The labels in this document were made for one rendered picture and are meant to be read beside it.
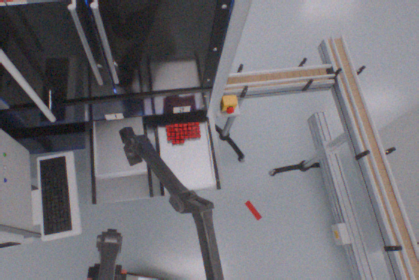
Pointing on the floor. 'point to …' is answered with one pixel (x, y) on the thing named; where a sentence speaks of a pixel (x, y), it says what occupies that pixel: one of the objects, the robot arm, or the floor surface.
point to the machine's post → (227, 52)
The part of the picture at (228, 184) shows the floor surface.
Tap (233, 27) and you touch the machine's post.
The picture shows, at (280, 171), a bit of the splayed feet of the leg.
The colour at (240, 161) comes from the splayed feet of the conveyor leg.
